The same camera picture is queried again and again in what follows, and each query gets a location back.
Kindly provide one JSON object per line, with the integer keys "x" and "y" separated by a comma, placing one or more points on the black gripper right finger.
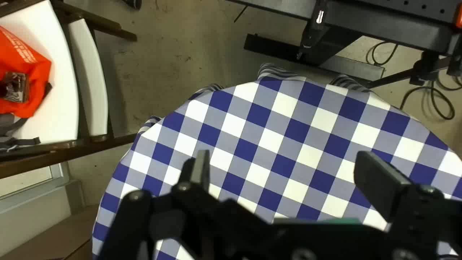
{"x": 385, "y": 188}

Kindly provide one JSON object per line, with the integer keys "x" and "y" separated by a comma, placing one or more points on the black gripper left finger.
{"x": 194, "y": 174}

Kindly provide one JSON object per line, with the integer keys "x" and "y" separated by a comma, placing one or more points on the blue white checkered tablecloth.
{"x": 281, "y": 146}

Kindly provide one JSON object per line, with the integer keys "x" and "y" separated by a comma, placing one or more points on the white shelf table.
{"x": 51, "y": 81}

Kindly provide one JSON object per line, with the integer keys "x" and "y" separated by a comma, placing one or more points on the black metal stand base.
{"x": 431, "y": 26}

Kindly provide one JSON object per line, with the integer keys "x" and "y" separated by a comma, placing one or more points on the orange plastic bag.
{"x": 23, "y": 77}

